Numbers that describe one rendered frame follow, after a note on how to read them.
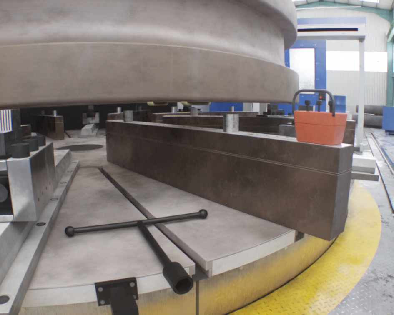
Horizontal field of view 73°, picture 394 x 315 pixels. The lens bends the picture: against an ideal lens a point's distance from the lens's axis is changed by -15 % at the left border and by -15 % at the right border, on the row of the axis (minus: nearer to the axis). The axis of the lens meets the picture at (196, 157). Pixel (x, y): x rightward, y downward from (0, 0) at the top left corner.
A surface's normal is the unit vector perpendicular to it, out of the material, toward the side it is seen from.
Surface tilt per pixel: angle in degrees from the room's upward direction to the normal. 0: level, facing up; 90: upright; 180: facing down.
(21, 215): 90
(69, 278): 0
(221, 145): 90
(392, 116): 90
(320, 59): 90
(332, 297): 0
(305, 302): 0
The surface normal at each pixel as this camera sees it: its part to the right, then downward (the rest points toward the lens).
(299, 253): 0.64, 0.14
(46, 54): 0.32, 0.17
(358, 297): 0.00, -0.98
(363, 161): -0.46, -0.17
